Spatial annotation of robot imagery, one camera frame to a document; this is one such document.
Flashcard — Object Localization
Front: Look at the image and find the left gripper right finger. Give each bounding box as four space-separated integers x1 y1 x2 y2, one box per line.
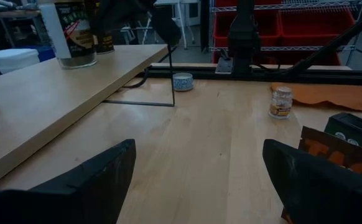
262 139 362 224

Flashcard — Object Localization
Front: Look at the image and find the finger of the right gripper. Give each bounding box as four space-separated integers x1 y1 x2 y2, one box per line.
92 0 112 37
152 7 182 47

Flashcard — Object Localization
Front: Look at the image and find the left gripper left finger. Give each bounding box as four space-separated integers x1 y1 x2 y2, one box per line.
0 139 137 224

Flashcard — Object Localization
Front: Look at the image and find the yellow-lid spice jar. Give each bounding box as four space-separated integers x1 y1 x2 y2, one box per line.
94 29 116 55

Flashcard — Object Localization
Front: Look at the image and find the black-label jar tan lid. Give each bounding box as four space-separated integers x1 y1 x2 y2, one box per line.
40 0 98 70

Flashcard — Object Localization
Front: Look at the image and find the brown orange spice pouch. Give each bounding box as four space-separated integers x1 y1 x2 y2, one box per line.
281 126 362 224

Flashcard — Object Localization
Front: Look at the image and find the small black box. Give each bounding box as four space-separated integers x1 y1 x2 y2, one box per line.
323 112 362 156

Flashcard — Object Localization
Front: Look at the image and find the tiny glass spice jar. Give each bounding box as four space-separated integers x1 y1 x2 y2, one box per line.
268 86 294 119

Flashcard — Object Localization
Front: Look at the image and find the white table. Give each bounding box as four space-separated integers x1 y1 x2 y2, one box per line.
137 0 200 50

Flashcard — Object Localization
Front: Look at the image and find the small patterned round tin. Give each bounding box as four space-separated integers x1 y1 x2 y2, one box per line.
172 72 194 92

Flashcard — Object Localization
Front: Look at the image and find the grey mounting plate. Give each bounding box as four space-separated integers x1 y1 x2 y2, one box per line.
215 57 234 75

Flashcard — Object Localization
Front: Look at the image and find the white bucket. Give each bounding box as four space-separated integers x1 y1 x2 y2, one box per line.
0 48 41 75

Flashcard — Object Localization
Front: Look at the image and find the orange folded cloth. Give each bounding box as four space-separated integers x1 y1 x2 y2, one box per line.
270 82 362 113

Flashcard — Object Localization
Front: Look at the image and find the wooden shelf black metal frame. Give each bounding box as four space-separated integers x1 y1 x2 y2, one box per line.
0 43 176 190

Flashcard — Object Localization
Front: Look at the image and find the black metal table frame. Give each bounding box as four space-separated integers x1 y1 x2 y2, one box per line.
137 9 362 86

